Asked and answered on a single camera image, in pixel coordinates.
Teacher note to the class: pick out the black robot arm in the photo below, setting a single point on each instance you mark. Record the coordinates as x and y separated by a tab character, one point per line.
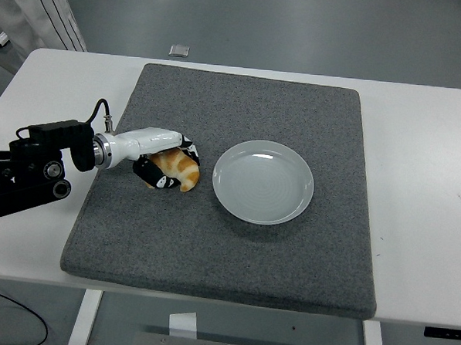
42	155

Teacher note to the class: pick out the grey felt table mat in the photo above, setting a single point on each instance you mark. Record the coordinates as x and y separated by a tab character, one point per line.
211	252

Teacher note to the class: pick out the small silver floor cover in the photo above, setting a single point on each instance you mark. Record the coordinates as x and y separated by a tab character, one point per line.
179	50

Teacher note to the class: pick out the person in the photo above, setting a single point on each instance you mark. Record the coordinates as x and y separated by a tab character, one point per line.
34	7

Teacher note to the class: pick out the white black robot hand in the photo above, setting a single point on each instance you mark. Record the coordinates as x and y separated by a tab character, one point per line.
147	141

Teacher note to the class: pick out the golden croissant bread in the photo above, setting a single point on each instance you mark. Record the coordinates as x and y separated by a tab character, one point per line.
182	166

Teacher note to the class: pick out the white table leg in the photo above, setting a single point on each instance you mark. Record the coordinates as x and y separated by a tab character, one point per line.
84	319
374	344

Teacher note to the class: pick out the small silver metal piece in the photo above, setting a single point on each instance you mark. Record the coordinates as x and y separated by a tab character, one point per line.
0	39

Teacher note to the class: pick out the black table control panel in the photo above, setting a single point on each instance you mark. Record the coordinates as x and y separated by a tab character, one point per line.
446	333

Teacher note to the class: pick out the light grey round plate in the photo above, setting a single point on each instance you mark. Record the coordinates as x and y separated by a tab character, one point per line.
263	182

